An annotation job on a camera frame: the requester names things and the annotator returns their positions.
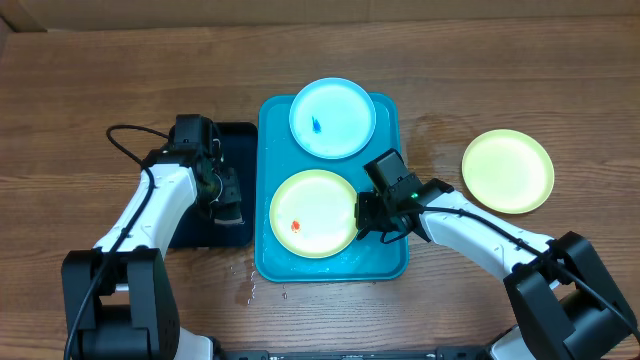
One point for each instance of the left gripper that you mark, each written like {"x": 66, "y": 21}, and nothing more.
{"x": 233, "y": 193}

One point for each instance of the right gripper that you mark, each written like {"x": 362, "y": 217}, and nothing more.
{"x": 369, "y": 223}

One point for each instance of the yellow-green plate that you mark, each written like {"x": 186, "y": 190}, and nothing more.
{"x": 312, "y": 214}
{"x": 508, "y": 171}

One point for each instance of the light blue plate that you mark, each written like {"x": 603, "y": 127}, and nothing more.
{"x": 332, "y": 118}

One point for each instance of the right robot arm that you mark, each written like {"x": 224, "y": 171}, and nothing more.
{"x": 565, "y": 301}

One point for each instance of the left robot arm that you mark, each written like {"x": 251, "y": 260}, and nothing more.
{"x": 118, "y": 299}

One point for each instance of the black water tray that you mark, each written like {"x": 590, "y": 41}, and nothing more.
{"x": 195, "y": 229}

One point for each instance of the turquoise plastic tray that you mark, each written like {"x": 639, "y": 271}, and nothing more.
{"x": 279, "y": 157}

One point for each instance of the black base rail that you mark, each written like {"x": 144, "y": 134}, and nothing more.
{"x": 440, "y": 353}

